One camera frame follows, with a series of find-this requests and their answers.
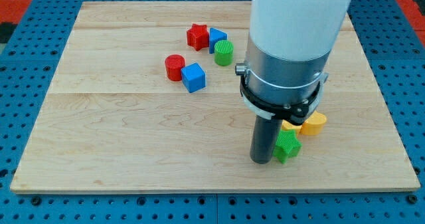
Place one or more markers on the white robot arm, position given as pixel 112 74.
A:
pixel 289 42

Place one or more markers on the blue cube block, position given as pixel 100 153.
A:
pixel 193 77

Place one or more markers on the green cylinder block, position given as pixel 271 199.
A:
pixel 223 52

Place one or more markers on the red cylinder block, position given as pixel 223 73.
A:
pixel 173 65

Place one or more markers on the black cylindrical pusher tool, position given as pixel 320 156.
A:
pixel 264 139

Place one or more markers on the wooden board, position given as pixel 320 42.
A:
pixel 113 123

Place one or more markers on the red star block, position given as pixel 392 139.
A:
pixel 198 37

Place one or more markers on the blue triangular block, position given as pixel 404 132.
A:
pixel 215 35

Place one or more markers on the yellow block behind star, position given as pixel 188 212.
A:
pixel 287 126

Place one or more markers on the green star block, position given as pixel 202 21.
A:
pixel 287 146

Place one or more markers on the yellow cylinder block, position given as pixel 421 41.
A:
pixel 314 124

